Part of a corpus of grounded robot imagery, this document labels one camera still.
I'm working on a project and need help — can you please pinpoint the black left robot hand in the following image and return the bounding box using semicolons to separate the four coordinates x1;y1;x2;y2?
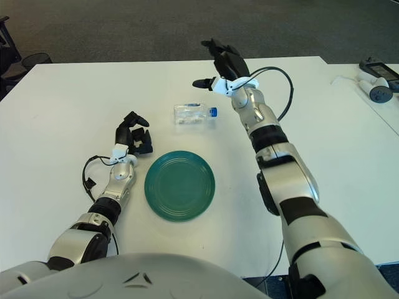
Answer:
114;111;153;156

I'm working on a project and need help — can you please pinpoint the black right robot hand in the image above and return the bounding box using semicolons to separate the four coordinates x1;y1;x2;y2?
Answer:
192;38;250;91

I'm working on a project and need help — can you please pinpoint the clear bottle with blue cap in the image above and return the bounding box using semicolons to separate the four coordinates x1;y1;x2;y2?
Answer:
173;101;218;126

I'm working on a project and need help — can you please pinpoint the green ribbed plate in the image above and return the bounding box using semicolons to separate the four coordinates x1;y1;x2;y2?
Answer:
144;151;216;222

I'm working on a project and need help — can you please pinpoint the black office chair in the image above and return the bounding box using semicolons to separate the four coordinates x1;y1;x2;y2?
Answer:
0;15;22;100

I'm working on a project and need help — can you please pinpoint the silver robot torso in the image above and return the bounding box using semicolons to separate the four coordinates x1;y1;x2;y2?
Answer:
6;252;266;299

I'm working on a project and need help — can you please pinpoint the white grey handheld controller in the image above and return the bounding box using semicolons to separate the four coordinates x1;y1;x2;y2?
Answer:
357;73;393;103

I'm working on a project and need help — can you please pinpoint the black handheld device with screen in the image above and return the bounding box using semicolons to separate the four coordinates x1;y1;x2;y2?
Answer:
358;57;399;93

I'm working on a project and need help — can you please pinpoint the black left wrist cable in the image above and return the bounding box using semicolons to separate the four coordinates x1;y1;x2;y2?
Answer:
82;155;121;203

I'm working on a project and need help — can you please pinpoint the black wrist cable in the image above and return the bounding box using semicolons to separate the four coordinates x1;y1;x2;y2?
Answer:
249;67;296;121
82;155;121;203

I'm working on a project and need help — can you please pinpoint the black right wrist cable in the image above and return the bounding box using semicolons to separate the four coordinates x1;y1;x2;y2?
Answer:
249;67;296;121

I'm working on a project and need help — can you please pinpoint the thin white cable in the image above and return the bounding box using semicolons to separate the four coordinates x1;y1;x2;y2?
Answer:
330;74;359;85

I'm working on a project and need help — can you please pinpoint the black wire mesh wastebasket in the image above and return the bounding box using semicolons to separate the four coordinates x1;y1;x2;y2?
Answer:
23;52;52;69

